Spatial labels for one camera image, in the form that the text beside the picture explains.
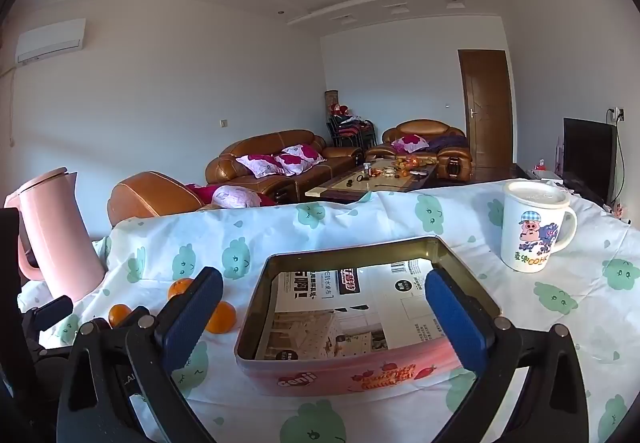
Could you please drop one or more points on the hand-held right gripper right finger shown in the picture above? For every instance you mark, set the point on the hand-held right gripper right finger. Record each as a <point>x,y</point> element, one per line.
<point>452,318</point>

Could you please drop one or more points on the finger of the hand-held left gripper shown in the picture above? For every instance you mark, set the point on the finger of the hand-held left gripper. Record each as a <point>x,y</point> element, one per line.
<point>50,310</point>

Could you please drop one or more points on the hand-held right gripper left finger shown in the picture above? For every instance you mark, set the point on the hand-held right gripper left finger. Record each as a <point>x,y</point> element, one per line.
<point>192,309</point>

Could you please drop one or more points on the orange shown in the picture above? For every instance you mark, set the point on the orange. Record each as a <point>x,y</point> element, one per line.
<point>179,289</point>
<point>222,319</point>
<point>119,315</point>

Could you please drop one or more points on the pink tin box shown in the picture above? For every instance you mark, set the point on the pink tin box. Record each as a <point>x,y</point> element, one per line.
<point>320,375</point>

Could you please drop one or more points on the pink electric kettle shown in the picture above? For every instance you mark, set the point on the pink electric kettle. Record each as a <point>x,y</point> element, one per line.
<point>55,233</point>

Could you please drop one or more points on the newspaper lining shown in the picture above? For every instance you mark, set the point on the newspaper lining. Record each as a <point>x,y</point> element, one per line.
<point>350,313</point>

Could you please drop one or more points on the white cartoon mug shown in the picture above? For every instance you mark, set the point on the white cartoon mug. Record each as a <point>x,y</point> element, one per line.
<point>525,243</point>

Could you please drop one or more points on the brown leather armchair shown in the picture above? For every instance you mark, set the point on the brown leather armchair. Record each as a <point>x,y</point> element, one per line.
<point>150,198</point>
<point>425,128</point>

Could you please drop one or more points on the pale pink pillow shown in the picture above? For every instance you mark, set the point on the pale pink pillow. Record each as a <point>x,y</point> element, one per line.
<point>232,197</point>

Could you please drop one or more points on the white pillow with magenta print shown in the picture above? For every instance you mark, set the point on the white pillow with magenta print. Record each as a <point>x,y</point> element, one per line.
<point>257,165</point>
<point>297,157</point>
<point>409,143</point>

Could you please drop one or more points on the pile of small oranges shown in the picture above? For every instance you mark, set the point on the pile of small oranges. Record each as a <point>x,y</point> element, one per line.
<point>407,163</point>

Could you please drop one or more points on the dark television cabinet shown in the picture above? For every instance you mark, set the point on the dark television cabinet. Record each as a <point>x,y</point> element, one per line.
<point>525,171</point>

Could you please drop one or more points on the wooden coffee table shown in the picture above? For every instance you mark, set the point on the wooden coffee table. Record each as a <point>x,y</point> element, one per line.
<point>340,185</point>

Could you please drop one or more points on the purple blanket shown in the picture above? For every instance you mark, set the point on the purple blanket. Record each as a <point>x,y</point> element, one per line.
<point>447,143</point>

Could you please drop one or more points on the long brown leather sofa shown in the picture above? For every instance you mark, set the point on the long brown leather sofa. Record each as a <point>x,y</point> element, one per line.
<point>300,138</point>

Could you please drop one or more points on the stacked dark chairs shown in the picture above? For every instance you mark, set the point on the stacked dark chairs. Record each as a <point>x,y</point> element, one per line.
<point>350,135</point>

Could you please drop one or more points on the black television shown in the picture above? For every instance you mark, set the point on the black television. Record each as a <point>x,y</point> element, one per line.
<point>587,153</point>

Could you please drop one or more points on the brown wooden door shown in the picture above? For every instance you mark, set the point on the brown wooden door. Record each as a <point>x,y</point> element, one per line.
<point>487,98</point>

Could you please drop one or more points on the tall woven vase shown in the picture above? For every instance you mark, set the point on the tall woven vase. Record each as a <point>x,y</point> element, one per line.
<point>331,102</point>

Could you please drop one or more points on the white air conditioner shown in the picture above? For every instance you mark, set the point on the white air conditioner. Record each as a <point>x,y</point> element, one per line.
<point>50,40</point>

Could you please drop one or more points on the wall socket with plug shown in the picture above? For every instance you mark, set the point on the wall socket with plug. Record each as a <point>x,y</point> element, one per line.
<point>617,114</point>

